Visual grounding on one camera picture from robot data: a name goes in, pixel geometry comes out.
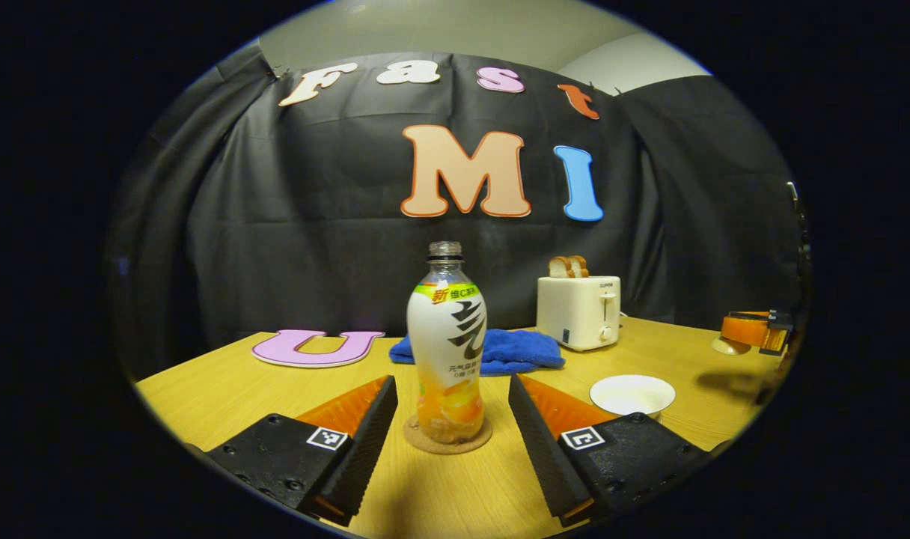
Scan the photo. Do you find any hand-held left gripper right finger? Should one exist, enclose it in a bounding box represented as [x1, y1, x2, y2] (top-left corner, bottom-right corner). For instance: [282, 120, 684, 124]
[508, 374, 714, 527]

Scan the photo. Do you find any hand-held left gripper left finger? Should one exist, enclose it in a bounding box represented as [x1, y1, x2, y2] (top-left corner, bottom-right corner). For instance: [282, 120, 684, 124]
[206, 374, 398, 526]

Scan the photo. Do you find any cream ceramic teacup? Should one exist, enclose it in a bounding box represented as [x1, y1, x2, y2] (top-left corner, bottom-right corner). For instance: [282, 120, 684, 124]
[590, 374, 677, 420]

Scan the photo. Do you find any labelled plastic water bottle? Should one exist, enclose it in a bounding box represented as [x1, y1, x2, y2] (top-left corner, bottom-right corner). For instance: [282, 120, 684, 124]
[406, 241, 488, 444]

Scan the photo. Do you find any blue towel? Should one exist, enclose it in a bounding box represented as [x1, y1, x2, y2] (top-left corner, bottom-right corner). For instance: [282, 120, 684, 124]
[389, 329, 567, 377]

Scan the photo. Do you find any pink foam cutout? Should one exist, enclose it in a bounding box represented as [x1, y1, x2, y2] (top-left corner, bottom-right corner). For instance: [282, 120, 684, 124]
[251, 329, 386, 368]

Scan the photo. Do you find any white toaster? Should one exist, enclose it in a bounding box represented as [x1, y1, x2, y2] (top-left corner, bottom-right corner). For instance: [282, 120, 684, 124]
[537, 275, 622, 352]

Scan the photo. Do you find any black backdrop cloth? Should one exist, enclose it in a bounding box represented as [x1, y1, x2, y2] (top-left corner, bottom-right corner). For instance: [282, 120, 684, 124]
[111, 41, 809, 383]

